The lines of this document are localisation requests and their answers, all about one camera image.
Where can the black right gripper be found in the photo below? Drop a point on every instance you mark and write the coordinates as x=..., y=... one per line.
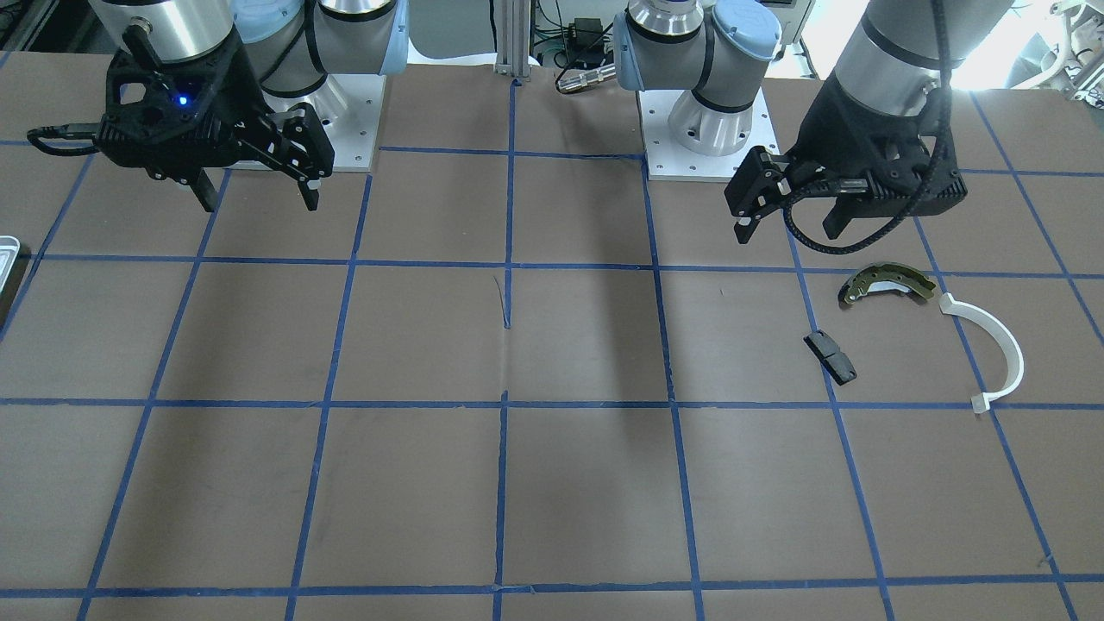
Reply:
x=231, y=102

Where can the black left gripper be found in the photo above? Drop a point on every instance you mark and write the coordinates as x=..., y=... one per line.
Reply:
x=841, y=129

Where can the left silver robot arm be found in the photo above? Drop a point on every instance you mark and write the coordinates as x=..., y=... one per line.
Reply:
x=896, y=53

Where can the metal tray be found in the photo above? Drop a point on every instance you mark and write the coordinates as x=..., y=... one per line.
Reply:
x=10, y=249

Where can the olive curved brake shoe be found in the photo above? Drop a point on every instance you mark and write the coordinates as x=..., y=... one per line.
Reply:
x=884, y=277

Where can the black brake pad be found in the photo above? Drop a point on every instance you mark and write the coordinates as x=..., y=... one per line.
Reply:
x=827, y=351

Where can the silver cylindrical connector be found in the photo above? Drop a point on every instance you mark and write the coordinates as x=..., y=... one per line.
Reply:
x=569, y=85

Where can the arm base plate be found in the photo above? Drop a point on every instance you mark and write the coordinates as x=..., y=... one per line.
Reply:
x=706, y=147
x=350, y=107

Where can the white curved plastic bracket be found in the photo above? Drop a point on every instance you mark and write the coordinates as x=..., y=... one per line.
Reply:
x=1007, y=343

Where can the aluminium frame post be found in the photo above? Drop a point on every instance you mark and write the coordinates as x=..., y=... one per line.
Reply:
x=511, y=27

